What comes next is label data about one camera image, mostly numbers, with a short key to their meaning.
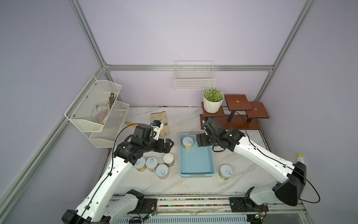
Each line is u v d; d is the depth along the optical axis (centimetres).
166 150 62
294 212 72
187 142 93
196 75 95
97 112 77
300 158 73
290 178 40
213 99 86
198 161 90
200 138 69
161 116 115
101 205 38
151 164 84
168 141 64
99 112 77
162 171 80
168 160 84
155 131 62
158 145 62
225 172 80
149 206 73
